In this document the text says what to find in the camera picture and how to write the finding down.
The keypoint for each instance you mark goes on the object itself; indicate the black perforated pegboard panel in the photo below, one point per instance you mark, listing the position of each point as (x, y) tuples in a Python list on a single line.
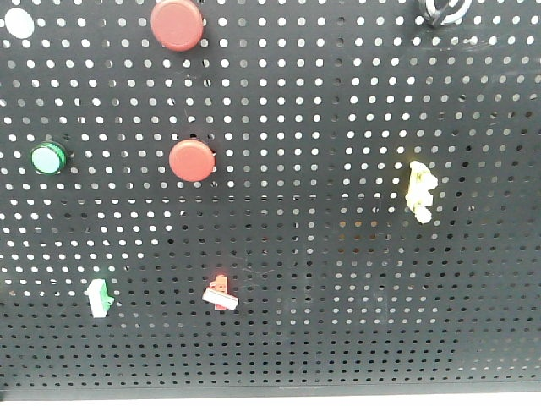
[(314, 111)]

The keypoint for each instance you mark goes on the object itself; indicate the lower red mushroom button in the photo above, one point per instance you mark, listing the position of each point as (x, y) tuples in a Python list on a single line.
[(191, 160)]

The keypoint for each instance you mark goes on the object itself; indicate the red mushroom button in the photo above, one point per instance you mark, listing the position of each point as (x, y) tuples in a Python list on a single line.
[(177, 24), (191, 160)]

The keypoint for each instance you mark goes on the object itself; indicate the upper red mushroom button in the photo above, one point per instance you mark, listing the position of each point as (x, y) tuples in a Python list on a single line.
[(177, 24)]

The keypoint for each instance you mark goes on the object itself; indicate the green round push button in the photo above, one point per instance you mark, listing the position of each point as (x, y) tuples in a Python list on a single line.
[(48, 157)]

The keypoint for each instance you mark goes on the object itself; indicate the white round cap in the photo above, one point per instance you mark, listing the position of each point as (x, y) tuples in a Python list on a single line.
[(19, 23)]

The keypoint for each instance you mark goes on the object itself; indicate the red white rocker switch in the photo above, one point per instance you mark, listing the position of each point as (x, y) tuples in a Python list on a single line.
[(217, 294)]

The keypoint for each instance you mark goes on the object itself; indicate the yellow toggle switch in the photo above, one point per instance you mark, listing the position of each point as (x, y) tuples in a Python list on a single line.
[(418, 196)]

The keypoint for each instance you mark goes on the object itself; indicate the green white rocker switch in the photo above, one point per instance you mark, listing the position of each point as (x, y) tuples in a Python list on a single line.
[(99, 299)]

